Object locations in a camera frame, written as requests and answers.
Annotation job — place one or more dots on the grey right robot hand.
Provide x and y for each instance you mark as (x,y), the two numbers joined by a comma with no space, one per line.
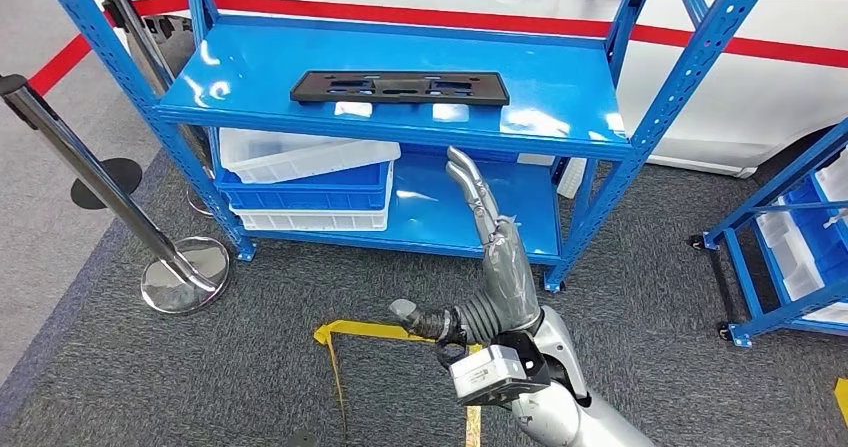
(507,278)

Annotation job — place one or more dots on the black plastic plate frame part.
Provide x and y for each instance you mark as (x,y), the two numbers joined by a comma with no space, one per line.
(308,89)

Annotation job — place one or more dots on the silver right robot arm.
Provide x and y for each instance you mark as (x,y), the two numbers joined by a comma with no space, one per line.
(563,417)

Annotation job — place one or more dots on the blue wheeled shelf rack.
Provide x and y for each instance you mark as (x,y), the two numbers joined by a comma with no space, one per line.
(775,190)

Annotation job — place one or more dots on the blue metal shelf rack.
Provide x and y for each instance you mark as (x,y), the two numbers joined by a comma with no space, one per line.
(265,66)

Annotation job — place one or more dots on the white plastic container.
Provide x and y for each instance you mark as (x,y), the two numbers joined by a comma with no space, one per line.
(571,179)

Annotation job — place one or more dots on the white plastic bin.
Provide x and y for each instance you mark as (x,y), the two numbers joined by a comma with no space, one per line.
(311,221)

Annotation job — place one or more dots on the chrome stanchion with chrome base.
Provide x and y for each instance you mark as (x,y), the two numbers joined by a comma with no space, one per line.
(132,36)
(199,262)

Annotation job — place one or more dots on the blue storage bin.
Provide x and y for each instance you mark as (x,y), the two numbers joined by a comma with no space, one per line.
(821,232)

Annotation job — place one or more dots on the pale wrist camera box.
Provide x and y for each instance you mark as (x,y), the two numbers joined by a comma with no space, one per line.
(493,374)

